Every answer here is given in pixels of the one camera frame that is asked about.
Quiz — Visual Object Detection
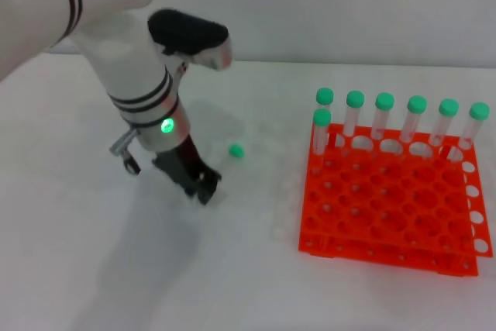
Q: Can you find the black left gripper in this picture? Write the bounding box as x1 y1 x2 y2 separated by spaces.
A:
152 135 223 207

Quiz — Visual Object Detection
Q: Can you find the clear test tube green cap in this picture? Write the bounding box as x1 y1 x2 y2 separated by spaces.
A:
370 92 396 143
312 108 333 175
216 143 246 170
343 90 366 147
315 87 336 147
450 102 491 162
398 95 429 145
428 98 460 149

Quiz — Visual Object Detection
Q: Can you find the orange test tube rack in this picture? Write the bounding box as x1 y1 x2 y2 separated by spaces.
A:
298 122 494 278

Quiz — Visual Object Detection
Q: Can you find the silver cable connector with cable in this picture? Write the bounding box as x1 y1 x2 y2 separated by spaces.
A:
108 128 142 175

